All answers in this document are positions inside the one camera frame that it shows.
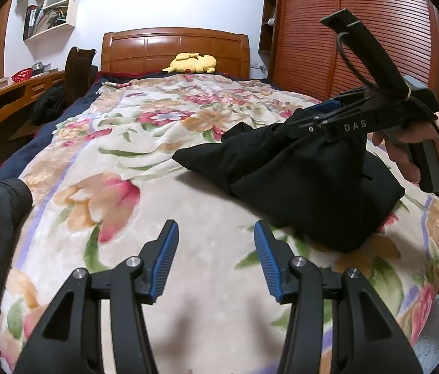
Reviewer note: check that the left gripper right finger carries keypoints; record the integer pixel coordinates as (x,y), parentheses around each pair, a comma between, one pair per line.
(365,336)

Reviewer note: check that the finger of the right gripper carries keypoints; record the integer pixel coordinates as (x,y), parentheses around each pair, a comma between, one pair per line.
(353,97)
(333,115)

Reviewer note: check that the black double-breasted coat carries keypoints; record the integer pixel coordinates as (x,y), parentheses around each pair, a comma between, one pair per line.
(337,194)

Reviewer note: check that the person right hand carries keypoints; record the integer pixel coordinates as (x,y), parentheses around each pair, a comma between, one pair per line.
(415,134)

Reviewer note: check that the wooden louvered wardrobe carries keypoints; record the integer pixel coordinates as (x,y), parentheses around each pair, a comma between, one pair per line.
(323,48)

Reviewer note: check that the yellow plush toy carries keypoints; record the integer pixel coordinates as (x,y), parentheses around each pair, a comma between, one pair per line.
(192,63)

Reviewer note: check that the floral bed blanket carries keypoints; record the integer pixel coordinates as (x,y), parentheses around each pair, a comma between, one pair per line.
(105,185)

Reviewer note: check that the wooden bed headboard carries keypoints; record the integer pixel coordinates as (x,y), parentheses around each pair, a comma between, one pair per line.
(152,49)

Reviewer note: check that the dark wooden chair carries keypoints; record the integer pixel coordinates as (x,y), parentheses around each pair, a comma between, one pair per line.
(79,73)

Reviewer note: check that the red basket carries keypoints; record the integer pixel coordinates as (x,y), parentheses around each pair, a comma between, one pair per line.
(22,75)

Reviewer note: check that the white wall shelf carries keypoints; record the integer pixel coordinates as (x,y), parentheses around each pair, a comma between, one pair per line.
(43,16)

